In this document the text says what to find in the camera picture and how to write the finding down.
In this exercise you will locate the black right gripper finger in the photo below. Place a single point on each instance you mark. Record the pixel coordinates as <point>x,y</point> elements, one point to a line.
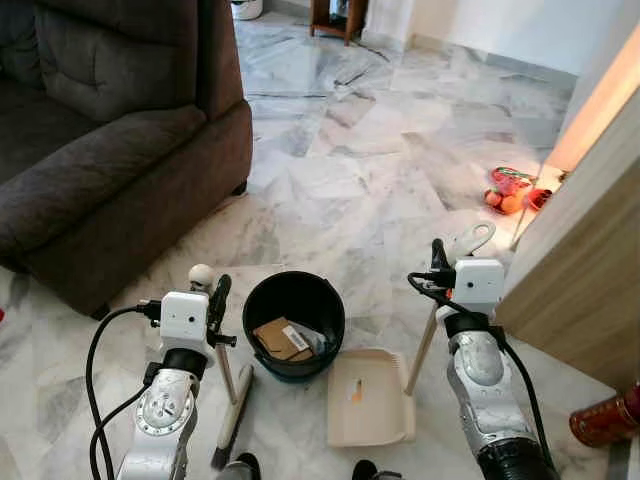
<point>438,252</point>

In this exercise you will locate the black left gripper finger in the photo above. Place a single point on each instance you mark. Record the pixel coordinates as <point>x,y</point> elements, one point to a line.
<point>219,298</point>

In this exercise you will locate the beige broom purple bristles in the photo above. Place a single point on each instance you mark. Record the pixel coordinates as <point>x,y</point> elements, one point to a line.
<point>233,420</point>

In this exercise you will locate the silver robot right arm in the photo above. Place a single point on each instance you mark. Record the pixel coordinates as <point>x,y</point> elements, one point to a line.
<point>490,390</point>

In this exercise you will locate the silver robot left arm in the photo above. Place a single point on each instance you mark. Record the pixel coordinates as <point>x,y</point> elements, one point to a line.
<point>160,420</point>

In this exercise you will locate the brown cardboard piece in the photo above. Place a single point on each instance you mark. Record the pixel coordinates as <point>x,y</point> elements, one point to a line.
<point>282,338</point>

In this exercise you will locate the small orange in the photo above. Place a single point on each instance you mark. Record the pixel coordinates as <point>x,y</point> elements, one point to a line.
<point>512,204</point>
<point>493,198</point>

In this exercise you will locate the light wood cupboard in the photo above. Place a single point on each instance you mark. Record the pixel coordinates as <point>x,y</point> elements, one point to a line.
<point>590,260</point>

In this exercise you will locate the dark grey sofa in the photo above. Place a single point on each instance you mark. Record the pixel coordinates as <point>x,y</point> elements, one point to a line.
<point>100,150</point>

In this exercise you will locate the robot right leg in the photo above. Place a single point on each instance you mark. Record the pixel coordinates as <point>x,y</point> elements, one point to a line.
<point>370,472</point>

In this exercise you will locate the red bottle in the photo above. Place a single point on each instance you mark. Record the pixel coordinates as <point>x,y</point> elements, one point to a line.
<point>605,420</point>

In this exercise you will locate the small dark wood table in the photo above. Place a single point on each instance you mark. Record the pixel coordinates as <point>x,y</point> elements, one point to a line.
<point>335,15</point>

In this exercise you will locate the white round pot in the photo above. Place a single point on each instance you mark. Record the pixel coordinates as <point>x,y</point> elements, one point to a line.
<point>247,8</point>

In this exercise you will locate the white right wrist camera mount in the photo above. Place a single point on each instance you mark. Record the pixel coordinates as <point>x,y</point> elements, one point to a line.
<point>478,285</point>

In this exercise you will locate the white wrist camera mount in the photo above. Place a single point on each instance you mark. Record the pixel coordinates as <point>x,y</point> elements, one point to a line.
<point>183,320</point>
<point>478,285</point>

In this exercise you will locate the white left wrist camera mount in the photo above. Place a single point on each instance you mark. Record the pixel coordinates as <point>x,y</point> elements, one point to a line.
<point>183,320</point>

